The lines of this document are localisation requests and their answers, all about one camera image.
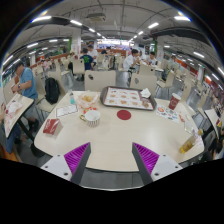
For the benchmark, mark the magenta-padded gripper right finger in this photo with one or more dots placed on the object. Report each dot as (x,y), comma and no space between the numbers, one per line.
(148,158)

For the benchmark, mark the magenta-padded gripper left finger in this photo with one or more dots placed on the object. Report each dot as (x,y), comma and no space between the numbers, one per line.
(75,158)

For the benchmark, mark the red cardboard box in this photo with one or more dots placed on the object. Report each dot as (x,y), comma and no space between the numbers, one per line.
(51,126)

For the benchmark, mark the colourful printed leaflet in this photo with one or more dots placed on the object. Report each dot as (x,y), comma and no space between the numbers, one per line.
(167,113)

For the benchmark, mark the white framed card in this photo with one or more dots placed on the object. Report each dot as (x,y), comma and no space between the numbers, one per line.
(66,110)

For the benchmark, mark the flat round red coaster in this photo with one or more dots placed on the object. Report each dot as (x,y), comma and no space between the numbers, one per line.
(124,115)

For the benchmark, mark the clear plastic packet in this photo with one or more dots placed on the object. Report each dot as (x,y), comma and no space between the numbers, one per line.
(190,126)

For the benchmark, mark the small red packet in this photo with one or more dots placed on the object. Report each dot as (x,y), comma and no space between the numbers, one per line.
(181,117)

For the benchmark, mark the beige wooden chair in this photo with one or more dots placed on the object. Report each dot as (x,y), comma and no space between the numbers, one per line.
(99,80)
(143,82)
(45,106)

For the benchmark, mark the small teal bottle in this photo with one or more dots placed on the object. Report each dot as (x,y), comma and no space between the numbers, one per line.
(71,97)

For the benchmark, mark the fried food paper bag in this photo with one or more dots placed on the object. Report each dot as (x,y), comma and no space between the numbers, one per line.
(87,98)

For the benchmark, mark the red paper cup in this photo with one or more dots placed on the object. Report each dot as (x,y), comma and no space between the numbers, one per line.
(174,101)

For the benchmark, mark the dark brown food tray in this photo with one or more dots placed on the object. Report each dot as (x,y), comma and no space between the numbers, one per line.
(102,100)

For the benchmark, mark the printed paper tray liner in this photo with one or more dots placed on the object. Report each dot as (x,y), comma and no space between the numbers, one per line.
(125,97)

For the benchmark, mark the white crumpled napkin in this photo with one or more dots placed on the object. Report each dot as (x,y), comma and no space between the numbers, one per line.
(145,93)

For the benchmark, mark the beige side table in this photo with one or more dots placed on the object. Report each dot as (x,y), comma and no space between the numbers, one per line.
(213,121)
(20,113)

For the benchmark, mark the black backpack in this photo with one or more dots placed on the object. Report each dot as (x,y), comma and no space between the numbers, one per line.
(52,90)

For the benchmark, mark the beige chairs group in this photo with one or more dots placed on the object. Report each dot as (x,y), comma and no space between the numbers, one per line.
(79,65)

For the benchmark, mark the ceiling air conditioner unit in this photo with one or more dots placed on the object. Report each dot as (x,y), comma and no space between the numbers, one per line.
(96,16)

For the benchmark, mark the ceiling lights group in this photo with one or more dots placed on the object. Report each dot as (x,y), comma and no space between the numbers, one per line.
(182,18)

